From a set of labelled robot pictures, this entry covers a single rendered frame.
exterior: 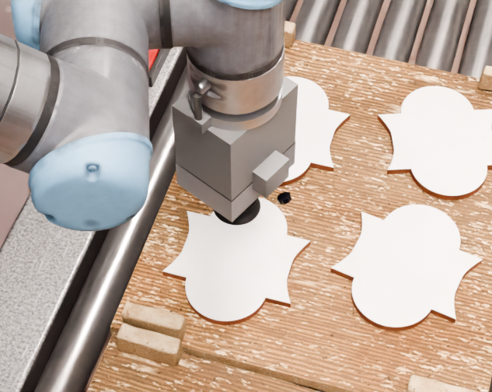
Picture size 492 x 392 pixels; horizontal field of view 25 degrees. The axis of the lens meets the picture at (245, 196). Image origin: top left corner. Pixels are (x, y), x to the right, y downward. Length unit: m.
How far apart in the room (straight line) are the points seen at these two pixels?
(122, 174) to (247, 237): 0.42
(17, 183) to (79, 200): 1.67
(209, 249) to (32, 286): 0.18
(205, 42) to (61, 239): 0.40
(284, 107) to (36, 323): 0.34
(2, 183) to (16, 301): 1.27
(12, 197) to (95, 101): 1.65
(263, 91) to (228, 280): 0.27
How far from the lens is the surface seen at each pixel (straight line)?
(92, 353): 1.09
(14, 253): 1.15
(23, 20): 0.80
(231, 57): 0.82
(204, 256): 1.09
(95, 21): 0.76
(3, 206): 2.35
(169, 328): 1.03
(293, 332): 1.06
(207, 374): 1.04
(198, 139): 0.91
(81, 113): 0.70
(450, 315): 1.07
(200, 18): 0.80
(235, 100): 0.86
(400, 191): 1.16
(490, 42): 1.34
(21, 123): 0.69
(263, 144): 0.92
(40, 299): 1.12
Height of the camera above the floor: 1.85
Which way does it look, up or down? 53 degrees down
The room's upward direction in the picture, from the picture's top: straight up
